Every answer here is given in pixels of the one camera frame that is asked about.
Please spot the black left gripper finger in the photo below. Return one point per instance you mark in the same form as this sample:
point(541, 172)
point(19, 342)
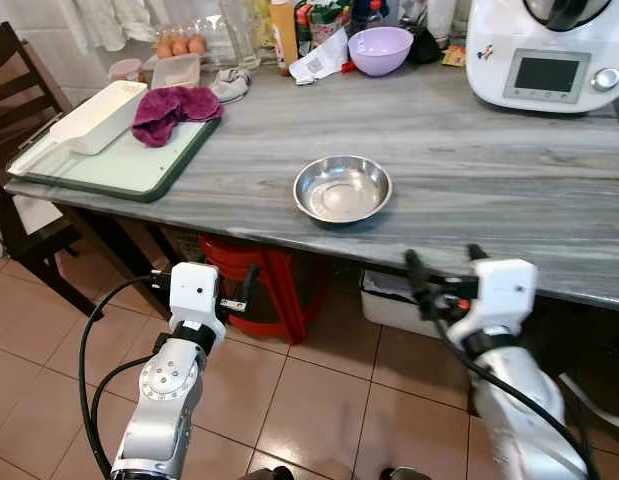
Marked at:
point(161, 284)
point(251, 285)

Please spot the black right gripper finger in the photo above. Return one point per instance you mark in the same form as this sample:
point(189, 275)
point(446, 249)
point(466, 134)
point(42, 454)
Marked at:
point(477, 254)
point(421, 285)

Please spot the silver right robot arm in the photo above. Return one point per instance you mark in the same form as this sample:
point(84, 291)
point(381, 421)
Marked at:
point(519, 420)

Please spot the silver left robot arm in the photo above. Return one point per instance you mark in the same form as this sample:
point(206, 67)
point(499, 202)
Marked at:
point(167, 400)

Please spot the red plastic stool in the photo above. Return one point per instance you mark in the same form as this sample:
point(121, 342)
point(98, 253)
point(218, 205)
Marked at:
point(274, 290)

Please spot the white storage box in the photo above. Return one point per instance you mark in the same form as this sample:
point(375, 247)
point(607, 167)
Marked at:
point(389, 305)

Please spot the green rimmed tray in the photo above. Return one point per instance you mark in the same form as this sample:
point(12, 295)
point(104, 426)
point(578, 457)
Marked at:
point(129, 165)

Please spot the steel bowl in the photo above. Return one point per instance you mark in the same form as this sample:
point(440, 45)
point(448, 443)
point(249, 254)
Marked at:
point(342, 190)

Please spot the black robot left foot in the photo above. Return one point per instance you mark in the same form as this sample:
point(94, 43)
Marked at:
point(267, 473)

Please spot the black robot foot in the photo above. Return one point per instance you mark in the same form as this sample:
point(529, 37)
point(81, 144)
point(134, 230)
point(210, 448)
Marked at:
point(404, 473)
point(267, 473)

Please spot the purple knitted cloth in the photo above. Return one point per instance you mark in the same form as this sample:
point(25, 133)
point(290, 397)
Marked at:
point(169, 108)

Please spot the long white plastic container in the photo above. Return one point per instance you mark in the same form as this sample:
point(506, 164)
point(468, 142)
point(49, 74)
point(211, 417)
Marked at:
point(97, 118)

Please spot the white metal leg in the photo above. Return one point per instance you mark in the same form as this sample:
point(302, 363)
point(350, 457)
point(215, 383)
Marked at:
point(594, 400)

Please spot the black robot right foot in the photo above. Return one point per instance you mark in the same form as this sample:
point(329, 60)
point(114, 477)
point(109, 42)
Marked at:
point(404, 473)

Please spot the brown flat packet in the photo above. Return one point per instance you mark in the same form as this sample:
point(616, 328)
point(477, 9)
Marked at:
point(454, 57)

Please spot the grey crumpled cloth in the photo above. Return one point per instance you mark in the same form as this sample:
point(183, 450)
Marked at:
point(230, 85)

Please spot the white kitchen cooking machine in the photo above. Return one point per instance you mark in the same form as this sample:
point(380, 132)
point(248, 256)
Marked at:
point(549, 60)

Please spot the black pouch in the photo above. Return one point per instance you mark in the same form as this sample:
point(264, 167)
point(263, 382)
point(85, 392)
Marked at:
point(425, 48)

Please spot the clear plastic food box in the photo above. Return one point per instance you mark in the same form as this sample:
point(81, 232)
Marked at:
point(176, 71)

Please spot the pink lidded jar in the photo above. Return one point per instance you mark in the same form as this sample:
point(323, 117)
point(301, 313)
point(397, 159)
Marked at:
point(125, 70)

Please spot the lilac plastic bowl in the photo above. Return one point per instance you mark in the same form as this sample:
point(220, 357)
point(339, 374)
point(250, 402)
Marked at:
point(380, 52)

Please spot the white printed paper pack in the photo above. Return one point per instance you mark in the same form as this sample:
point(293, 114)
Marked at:
point(319, 62)

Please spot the brown egg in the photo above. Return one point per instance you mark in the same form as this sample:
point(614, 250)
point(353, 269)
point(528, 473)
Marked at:
point(197, 45)
point(164, 47)
point(180, 46)

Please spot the dark wooden chair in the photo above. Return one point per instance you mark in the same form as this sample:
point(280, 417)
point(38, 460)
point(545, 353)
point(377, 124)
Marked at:
point(19, 85)

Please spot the clear plastic egg carton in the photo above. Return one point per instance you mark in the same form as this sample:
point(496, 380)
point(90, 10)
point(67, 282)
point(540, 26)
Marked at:
point(211, 40)

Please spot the orange bottle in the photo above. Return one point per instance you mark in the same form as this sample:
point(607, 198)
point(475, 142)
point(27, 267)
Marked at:
point(284, 38)

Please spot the clear glass jar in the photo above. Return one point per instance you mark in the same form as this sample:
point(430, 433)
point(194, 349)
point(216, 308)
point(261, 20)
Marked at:
point(239, 35)

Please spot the yellow food pack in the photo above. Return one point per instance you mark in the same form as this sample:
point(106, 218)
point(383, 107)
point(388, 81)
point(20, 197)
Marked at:
point(263, 25)

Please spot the dark bottle with red cap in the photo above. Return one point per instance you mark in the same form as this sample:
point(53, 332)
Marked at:
point(374, 14)

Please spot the white hanging towel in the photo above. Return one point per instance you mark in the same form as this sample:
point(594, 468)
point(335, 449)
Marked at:
point(114, 20)

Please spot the green and red packet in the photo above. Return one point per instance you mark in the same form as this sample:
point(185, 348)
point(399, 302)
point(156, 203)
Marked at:
point(327, 18)

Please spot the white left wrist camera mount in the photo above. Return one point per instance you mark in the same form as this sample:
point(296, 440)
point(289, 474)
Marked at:
point(196, 300)

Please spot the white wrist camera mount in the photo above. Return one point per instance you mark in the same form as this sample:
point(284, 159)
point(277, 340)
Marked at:
point(504, 295)
point(196, 300)

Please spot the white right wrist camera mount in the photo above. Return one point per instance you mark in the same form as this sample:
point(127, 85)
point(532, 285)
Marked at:
point(504, 295)

